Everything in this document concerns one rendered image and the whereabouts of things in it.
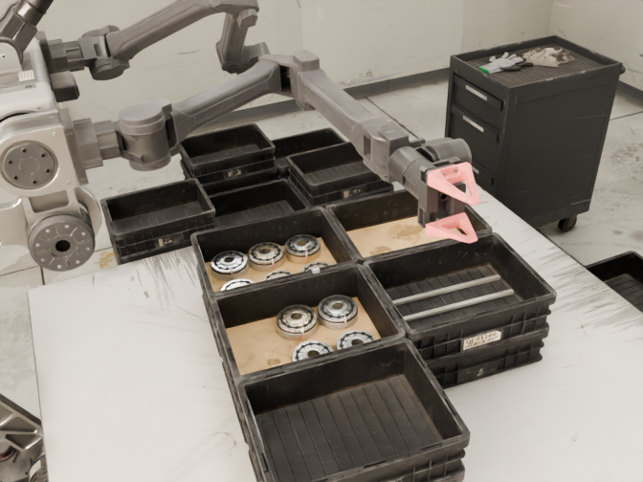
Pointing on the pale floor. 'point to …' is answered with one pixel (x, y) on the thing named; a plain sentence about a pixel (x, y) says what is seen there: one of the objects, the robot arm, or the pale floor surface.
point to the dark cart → (534, 127)
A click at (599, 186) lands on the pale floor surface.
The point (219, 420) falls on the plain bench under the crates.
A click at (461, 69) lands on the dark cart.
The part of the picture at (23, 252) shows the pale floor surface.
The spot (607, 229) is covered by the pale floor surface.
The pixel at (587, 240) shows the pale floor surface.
